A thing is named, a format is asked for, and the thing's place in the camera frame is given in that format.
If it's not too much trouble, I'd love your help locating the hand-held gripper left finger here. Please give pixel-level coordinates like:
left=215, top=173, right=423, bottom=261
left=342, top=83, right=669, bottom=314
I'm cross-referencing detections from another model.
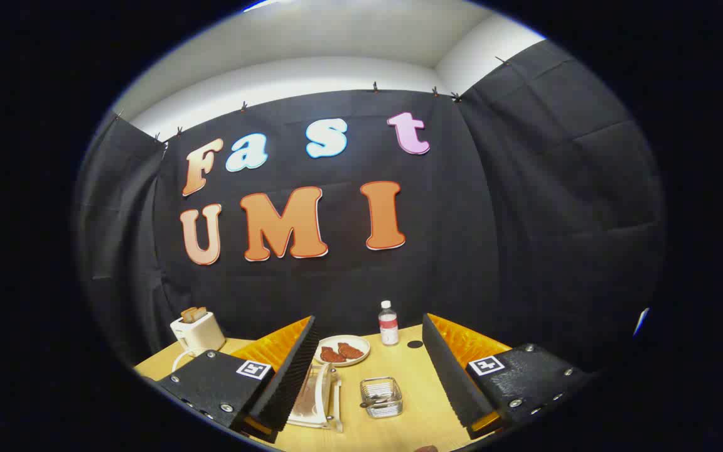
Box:
left=156, top=316, right=319, bottom=444

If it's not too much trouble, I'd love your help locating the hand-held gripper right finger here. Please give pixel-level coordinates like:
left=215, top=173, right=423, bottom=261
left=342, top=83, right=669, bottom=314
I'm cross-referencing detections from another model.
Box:
left=422, top=313, right=596, bottom=440

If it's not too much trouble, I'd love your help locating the white wire dish rack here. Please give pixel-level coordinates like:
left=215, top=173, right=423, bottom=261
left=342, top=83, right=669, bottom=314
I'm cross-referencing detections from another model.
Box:
left=286, top=361, right=345, bottom=434

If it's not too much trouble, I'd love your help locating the metal wire basket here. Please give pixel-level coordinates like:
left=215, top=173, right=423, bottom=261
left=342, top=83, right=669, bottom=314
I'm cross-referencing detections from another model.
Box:
left=360, top=377, right=404, bottom=419

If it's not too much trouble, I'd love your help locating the beige plate with meat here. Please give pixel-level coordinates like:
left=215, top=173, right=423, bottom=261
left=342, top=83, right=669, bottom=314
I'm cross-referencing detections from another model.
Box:
left=314, top=335, right=371, bottom=367

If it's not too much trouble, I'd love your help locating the clear bottle with red label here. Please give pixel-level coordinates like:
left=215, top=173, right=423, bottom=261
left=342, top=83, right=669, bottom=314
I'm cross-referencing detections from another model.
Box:
left=378, top=300, right=400, bottom=347

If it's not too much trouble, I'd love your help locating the white toaster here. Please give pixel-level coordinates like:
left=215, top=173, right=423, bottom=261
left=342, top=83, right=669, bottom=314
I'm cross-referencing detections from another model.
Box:
left=169, top=311, right=227, bottom=357

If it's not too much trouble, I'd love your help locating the black backdrop cloth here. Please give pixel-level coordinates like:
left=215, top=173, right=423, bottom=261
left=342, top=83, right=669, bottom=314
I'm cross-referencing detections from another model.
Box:
left=73, top=39, right=667, bottom=377

